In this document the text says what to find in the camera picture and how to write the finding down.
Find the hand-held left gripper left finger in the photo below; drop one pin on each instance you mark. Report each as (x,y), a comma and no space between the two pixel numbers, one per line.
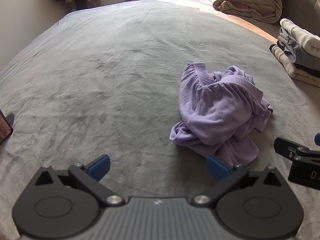
(100,166)

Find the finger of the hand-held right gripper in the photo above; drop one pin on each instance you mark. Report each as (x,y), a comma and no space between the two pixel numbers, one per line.
(283,146)
(317,139)

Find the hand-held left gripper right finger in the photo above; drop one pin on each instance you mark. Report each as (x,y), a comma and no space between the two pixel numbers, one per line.
(216,167)

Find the purple long-sleeved shirt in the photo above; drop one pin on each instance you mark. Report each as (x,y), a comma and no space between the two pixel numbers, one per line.
(215,115)

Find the folded beige garment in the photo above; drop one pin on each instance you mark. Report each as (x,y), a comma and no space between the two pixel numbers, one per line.
(290,67)

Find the bed with grey sheet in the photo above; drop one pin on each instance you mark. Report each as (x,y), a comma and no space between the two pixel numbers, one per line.
(100,67)

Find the smartphone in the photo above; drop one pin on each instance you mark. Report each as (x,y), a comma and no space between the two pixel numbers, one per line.
(3,130)

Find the quilted beige headboard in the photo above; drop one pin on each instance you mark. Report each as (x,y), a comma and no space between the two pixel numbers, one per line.
(305,7)

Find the folded beige pink quilt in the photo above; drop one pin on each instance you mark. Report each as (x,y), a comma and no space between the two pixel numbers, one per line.
(245,2)

